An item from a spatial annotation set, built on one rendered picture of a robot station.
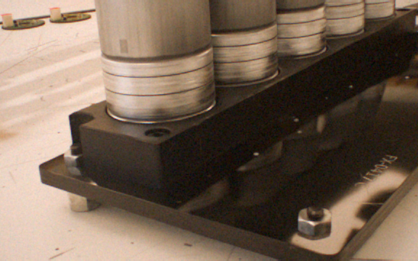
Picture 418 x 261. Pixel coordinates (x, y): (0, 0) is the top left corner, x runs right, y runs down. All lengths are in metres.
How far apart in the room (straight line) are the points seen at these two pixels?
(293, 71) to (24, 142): 0.08
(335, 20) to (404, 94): 0.04
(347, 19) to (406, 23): 0.04
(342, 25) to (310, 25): 0.03
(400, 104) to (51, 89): 0.13
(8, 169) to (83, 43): 0.15
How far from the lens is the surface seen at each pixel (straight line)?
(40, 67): 0.28
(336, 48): 0.18
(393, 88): 0.18
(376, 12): 0.22
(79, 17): 0.38
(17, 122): 0.21
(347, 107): 0.16
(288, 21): 0.17
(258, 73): 0.15
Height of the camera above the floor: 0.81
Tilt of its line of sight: 21 degrees down
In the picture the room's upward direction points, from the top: 4 degrees counter-clockwise
